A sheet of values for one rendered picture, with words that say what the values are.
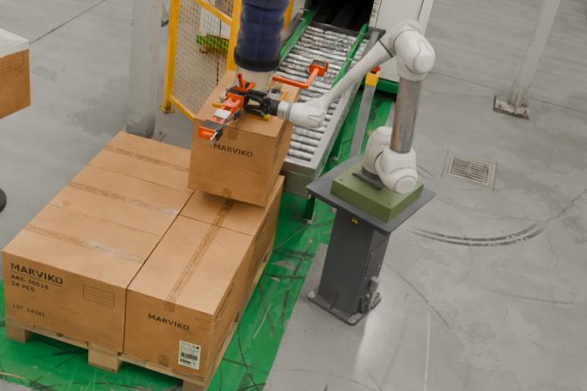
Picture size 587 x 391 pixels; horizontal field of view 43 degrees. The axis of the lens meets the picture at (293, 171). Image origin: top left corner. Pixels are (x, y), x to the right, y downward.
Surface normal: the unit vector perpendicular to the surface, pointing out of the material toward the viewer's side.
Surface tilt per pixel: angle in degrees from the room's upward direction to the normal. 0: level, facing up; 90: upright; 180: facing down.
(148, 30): 90
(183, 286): 0
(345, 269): 90
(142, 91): 90
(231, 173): 90
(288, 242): 0
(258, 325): 0
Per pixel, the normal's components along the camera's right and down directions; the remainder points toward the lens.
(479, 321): 0.15, -0.83
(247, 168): -0.19, 0.50
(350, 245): -0.59, 0.35
